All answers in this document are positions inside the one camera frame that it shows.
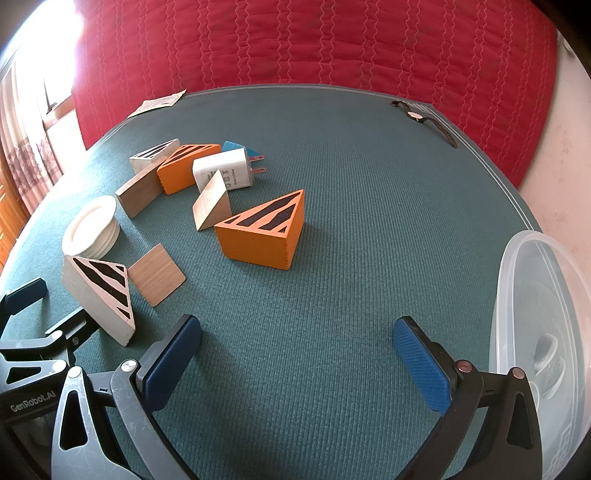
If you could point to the brown wooden block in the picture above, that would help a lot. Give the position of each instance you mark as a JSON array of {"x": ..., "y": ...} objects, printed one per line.
[{"x": 138, "y": 191}]

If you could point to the small wooden wedge block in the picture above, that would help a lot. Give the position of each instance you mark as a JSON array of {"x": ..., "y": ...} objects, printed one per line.
[{"x": 210, "y": 205}]

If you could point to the large white striped wedge block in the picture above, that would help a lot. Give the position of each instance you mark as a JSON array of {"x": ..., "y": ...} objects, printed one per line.
[{"x": 92, "y": 300}]

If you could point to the patterned curtain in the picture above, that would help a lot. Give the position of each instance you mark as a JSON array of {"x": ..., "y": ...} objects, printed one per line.
[{"x": 27, "y": 152}]

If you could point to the small orange striped wedge block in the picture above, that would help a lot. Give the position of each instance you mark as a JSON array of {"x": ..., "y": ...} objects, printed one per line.
[{"x": 182, "y": 173}]

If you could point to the paper slip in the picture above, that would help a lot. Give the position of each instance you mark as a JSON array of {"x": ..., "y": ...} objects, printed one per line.
[{"x": 157, "y": 102}]

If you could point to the clear plastic container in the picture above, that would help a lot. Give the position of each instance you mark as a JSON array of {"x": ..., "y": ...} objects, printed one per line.
[{"x": 531, "y": 286}]

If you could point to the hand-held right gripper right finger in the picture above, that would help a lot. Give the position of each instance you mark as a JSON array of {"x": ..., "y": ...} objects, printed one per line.
[{"x": 420, "y": 364}]

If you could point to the blue plastic piece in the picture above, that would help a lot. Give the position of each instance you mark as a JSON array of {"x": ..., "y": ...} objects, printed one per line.
[{"x": 233, "y": 146}]

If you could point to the large orange striped wedge block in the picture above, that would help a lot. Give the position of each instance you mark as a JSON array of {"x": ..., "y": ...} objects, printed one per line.
[{"x": 258, "y": 244}]

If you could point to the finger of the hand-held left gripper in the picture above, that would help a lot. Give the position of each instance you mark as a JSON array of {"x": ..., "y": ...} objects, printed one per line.
[
  {"x": 76, "y": 330},
  {"x": 25, "y": 295}
]

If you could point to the small white striped wedge block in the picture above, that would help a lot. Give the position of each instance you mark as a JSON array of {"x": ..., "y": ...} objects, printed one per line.
[{"x": 150, "y": 156}]

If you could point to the red quilted blanket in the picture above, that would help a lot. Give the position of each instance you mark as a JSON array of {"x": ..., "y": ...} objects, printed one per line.
[{"x": 300, "y": 41}]

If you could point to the white charger plug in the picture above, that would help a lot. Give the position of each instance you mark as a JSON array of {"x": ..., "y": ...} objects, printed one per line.
[{"x": 221, "y": 173}]

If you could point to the orange wooden cabinet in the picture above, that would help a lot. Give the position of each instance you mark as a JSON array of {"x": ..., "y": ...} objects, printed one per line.
[{"x": 9, "y": 217}]

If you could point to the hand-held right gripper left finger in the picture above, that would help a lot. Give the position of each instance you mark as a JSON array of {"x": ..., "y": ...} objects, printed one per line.
[{"x": 173, "y": 362}]

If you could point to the stack of white round plates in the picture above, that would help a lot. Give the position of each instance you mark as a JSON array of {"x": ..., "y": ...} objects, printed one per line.
[{"x": 90, "y": 228}]

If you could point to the thin wooden square tile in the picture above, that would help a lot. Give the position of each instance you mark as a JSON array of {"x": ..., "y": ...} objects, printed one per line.
[{"x": 157, "y": 274}]

